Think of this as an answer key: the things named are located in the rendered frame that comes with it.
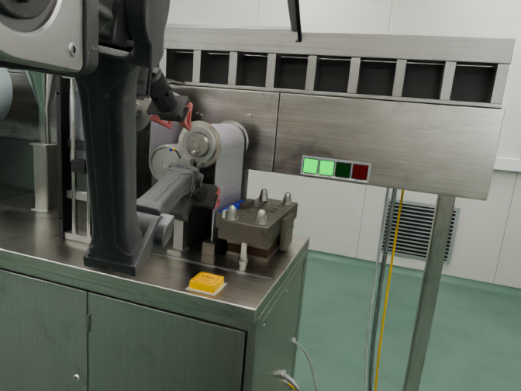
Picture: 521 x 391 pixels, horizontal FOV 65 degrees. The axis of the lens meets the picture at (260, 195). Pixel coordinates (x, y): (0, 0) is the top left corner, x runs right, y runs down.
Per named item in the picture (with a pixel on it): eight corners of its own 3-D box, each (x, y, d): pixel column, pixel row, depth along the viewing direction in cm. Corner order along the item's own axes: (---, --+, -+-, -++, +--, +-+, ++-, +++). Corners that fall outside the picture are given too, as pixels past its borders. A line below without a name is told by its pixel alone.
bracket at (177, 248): (166, 253, 131) (169, 158, 124) (176, 247, 137) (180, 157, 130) (180, 256, 129) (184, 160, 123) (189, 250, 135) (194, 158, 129)
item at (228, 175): (212, 215, 132) (215, 158, 128) (238, 202, 154) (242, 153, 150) (213, 216, 132) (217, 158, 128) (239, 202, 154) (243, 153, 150)
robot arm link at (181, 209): (203, 171, 102) (169, 164, 102) (191, 215, 99) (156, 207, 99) (205, 184, 114) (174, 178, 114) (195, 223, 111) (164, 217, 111)
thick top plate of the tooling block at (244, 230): (217, 237, 128) (219, 219, 127) (257, 211, 165) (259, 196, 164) (266, 247, 123) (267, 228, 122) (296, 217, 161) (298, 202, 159)
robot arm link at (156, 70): (153, 81, 95) (163, 64, 97) (129, 77, 97) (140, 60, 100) (164, 102, 101) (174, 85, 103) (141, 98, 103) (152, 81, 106)
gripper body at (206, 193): (212, 208, 117) (203, 201, 111) (181, 202, 121) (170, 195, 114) (219, 187, 119) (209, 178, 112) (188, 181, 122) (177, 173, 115)
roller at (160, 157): (147, 179, 136) (149, 143, 134) (184, 170, 160) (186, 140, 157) (180, 184, 133) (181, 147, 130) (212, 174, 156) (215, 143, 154)
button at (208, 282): (188, 288, 107) (189, 280, 107) (200, 278, 114) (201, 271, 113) (212, 294, 105) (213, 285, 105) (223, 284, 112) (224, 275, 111)
